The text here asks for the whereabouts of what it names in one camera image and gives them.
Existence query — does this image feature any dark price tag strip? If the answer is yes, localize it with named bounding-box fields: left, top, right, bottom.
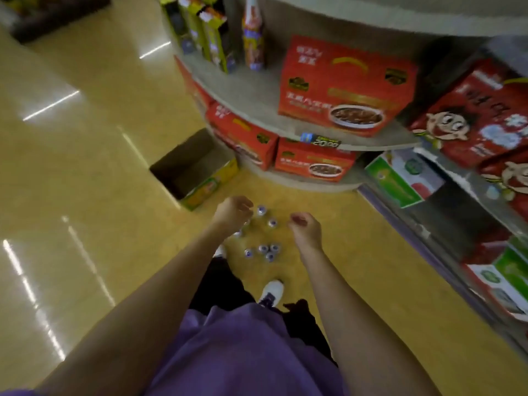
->
left=300, top=132, right=342, bottom=149

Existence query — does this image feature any purple shirt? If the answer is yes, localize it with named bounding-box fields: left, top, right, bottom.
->
left=0, top=302, right=351, bottom=396

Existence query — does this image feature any row of yellow orange cartons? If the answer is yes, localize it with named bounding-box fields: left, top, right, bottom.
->
left=158, top=0, right=267, bottom=75

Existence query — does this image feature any round wooden shelf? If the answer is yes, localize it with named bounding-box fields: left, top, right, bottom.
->
left=158, top=0, right=528, bottom=193

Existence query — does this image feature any person's right white shoe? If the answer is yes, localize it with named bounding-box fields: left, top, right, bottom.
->
left=257, top=279, right=285, bottom=309

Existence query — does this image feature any small green-top box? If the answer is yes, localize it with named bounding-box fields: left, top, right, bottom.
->
left=365, top=148, right=446, bottom=210
left=461, top=234, right=528, bottom=322

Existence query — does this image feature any person's left hand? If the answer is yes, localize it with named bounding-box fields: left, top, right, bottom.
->
left=212, top=195, right=255, bottom=238

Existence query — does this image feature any person's left forearm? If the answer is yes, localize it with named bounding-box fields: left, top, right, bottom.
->
left=37, top=226, right=232, bottom=396

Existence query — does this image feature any person's right forearm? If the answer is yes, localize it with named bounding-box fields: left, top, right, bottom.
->
left=299, top=245, right=442, bottom=396

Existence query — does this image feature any small red carton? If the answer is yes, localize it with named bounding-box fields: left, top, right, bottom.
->
left=278, top=35, right=420, bottom=139

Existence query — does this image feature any cluster of cans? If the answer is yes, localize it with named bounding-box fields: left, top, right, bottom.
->
left=233, top=203, right=282, bottom=263

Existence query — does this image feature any person's right hand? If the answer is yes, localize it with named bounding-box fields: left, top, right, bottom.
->
left=288, top=212, right=324, bottom=254

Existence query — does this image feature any brown cardboard box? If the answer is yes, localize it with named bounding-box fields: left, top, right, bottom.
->
left=149, top=127, right=240, bottom=212

